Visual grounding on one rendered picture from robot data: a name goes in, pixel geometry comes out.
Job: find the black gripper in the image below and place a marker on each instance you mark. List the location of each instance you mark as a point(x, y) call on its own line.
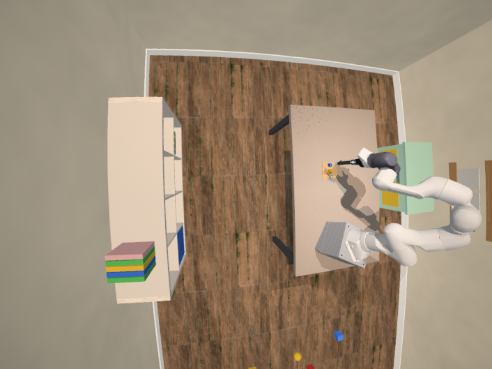
point(353, 162)

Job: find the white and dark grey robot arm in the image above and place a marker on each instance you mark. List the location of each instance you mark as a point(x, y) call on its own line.
point(397, 240)

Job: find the light orange mat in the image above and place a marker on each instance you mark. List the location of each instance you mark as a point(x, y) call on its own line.
point(325, 168)

